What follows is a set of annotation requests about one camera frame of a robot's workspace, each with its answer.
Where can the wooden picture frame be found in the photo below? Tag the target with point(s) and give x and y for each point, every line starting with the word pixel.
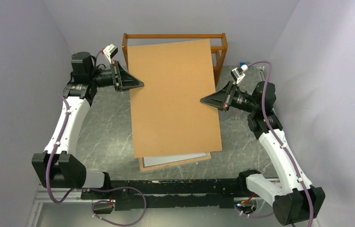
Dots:
pixel 149 168

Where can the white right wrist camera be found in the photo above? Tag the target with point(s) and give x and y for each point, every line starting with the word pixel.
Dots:
pixel 238 75

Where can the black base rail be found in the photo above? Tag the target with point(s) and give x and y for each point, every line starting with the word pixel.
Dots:
pixel 136 194

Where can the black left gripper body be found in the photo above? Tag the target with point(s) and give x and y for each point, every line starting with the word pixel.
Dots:
pixel 107 77

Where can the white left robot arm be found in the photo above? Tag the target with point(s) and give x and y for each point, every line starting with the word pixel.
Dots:
pixel 57 166

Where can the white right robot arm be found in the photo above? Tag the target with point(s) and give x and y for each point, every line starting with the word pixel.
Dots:
pixel 295 199

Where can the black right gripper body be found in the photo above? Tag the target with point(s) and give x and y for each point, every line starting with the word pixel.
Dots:
pixel 242 101

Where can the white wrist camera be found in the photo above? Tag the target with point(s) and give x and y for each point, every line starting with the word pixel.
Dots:
pixel 238 75
pixel 109 52

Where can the brown backing board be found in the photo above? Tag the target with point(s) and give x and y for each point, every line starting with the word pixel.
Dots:
pixel 166 113

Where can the orange wooden shelf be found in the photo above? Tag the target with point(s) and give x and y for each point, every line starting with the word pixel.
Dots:
pixel 217 50

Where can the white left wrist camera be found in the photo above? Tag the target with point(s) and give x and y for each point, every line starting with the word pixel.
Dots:
pixel 109 52

